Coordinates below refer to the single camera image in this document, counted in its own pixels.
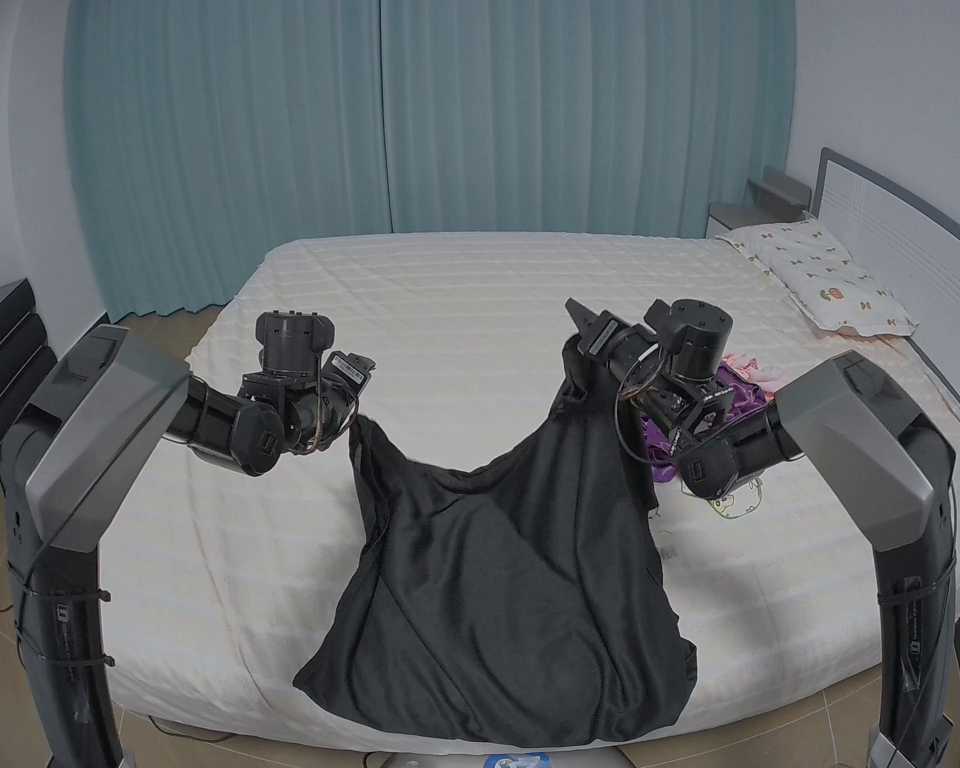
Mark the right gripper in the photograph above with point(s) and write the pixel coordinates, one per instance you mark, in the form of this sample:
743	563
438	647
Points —
619	349

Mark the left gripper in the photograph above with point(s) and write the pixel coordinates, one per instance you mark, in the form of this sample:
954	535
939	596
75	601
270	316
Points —
349	373

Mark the black garment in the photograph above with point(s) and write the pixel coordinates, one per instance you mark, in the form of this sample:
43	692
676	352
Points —
510	585

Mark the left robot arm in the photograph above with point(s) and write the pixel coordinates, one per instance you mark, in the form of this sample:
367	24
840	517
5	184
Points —
97	420

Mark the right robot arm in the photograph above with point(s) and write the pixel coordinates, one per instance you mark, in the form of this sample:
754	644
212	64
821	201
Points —
862	435

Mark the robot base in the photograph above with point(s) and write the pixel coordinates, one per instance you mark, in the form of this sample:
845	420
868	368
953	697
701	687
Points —
517	761

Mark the bed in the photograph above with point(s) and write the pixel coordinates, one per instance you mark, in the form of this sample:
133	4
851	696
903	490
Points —
487	300

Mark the purple garment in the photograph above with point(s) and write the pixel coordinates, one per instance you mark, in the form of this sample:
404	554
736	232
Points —
739	394

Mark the pink garment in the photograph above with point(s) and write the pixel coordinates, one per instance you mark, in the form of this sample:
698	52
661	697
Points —
750	369

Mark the white printed garment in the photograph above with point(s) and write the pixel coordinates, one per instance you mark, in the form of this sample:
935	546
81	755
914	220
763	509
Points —
739	504

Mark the white printed pillow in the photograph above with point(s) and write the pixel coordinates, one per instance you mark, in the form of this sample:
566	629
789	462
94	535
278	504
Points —
817	274

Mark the grey bedside table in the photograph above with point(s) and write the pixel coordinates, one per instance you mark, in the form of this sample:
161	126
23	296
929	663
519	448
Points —
780	187

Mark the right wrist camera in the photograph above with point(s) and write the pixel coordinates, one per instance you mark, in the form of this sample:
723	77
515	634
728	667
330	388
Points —
661	319

